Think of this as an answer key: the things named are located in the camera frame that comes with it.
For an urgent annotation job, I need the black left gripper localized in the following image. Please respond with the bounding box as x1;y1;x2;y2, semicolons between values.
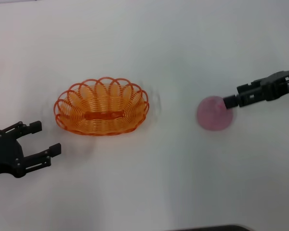
0;120;62;179

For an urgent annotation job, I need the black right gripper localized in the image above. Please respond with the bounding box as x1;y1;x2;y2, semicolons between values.
222;68;289;110

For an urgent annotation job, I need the pink peach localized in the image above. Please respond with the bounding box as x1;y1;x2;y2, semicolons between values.
196;95;234;132

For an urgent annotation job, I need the orange woven plastic basket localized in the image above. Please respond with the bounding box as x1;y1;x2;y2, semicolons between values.
53;77;150;137

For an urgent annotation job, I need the black rounded robot chest cover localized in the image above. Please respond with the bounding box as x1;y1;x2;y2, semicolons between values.
167;224;252;231

